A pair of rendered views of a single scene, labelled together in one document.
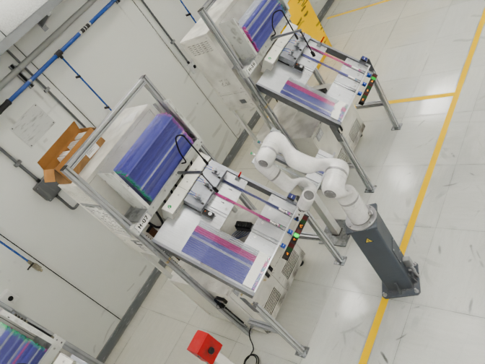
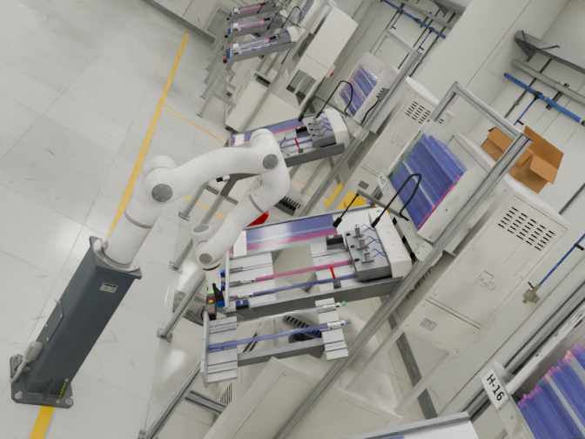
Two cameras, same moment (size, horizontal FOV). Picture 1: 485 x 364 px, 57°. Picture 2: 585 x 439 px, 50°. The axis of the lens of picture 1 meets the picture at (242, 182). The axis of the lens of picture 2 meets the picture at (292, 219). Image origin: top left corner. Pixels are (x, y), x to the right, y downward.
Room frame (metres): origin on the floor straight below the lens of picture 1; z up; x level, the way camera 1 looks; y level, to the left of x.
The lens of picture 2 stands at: (2.83, -2.31, 1.96)
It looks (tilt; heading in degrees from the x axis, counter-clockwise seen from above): 19 degrees down; 105
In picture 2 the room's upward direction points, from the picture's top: 35 degrees clockwise
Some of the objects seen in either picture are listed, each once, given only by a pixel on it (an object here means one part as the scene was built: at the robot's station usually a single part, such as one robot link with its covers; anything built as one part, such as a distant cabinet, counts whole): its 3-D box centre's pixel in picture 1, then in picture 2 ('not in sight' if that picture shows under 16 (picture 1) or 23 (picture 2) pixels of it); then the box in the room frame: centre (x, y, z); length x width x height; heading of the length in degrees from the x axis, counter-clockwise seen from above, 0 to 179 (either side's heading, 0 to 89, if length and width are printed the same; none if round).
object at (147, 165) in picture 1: (154, 156); (433, 184); (2.55, 0.32, 1.52); 0.51 x 0.13 x 0.27; 123
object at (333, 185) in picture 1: (338, 188); (154, 188); (1.83, -0.38, 1.00); 0.19 x 0.12 x 0.24; 131
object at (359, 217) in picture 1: (354, 208); (127, 237); (1.85, -0.41, 0.79); 0.19 x 0.19 x 0.18
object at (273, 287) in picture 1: (240, 268); (297, 385); (2.62, 0.44, 0.31); 0.70 x 0.65 x 0.62; 123
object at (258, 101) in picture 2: not in sight; (289, 63); (0.02, 4.35, 0.95); 1.36 x 0.82 x 1.90; 33
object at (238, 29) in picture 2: not in sight; (280, 39); (-0.78, 5.56, 0.95); 1.37 x 0.82 x 1.90; 33
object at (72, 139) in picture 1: (86, 138); (521, 152); (2.74, 0.58, 1.82); 0.68 x 0.30 x 0.20; 123
